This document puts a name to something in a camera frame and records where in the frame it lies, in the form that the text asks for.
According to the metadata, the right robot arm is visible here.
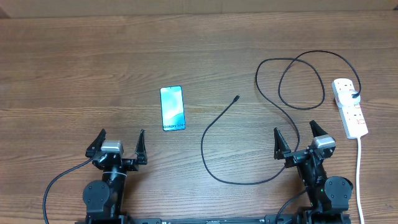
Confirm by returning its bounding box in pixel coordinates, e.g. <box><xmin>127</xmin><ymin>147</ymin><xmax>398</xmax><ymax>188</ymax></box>
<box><xmin>274</xmin><ymin>121</ymin><xmax>353</xmax><ymax>224</ymax></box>

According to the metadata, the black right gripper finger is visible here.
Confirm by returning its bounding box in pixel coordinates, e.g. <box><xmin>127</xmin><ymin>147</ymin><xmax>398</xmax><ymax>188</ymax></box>
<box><xmin>274</xmin><ymin>128</ymin><xmax>291</xmax><ymax>160</ymax></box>
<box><xmin>309</xmin><ymin>120</ymin><xmax>327</xmax><ymax>137</ymax></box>

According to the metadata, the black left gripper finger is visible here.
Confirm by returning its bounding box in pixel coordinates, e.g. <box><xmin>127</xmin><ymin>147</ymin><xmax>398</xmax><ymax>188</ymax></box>
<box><xmin>135</xmin><ymin>129</ymin><xmax>147</xmax><ymax>165</ymax></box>
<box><xmin>85</xmin><ymin>129</ymin><xmax>106</xmax><ymax>157</ymax></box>

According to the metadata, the blue Samsung Galaxy phone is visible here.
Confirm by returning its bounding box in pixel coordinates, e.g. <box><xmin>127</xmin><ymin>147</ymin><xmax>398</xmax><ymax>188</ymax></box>
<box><xmin>160</xmin><ymin>85</ymin><xmax>186</xmax><ymax>131</ymax></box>

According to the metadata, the white power strip cord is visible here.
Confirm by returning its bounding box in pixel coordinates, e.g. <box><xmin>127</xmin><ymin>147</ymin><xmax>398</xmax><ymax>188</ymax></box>
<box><xmin>355</xmin><ymin>137</ymin><xmax>365</xmax><ymax>224</ymax></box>

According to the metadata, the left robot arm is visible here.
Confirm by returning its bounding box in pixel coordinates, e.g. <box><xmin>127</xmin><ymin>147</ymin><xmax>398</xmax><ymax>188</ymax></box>
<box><xmin>83</xmin><ymin>130</ymin><xmax>147</xmax><ymax>223</ymax></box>

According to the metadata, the white power strip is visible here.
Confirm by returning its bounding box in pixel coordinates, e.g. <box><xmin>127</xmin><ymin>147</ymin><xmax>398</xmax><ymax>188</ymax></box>
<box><xmin>331</xmin><ymin>78</ymin><xmax>368</xmax><ymax>139</ymax></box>

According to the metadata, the white charger plug adapter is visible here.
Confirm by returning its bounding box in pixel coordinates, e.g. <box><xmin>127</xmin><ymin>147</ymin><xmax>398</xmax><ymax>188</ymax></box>
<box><xmin>335</xmin><ymin>90</ymin><xmax>361</xmax><ymax>108</ymax></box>

